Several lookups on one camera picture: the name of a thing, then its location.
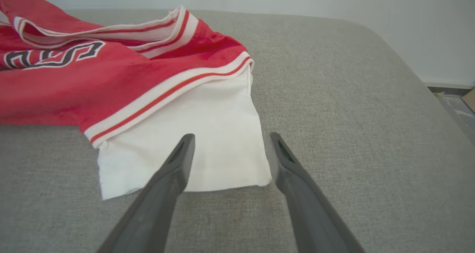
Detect red white jersey shirt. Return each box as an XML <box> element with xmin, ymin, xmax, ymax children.
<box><xmin>0</xmin><ymin>0</ymin><xmax>273</xmax><ymax>201</ymax></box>

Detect grey fabric sofa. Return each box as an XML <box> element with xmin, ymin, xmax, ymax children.
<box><xmin>0</xmin><ymin>9</ymin><xmax>475</xmax><ymax>253</ymax></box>

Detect brown cardboard piece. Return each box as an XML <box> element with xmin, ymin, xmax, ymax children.
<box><xmin>461</xmin><ymin>89</ymin><xmax>475</xmax><ymax>113</ymax></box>

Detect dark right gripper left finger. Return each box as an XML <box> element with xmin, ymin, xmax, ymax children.
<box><xmin>96</xmin><ymin>134</ymin><xmax>196</xmax><ymax>253</ymax></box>

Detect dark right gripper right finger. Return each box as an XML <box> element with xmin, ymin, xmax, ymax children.
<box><xmin>269</xmin><ymin>132</ymin><xmax>366</xmax><ymax>253</ymax></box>

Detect white wall baseboard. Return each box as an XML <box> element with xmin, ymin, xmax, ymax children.
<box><xmin>423</xmin><ymin>79</ymin><xmax>475</xmax><ymax>90</ymax></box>

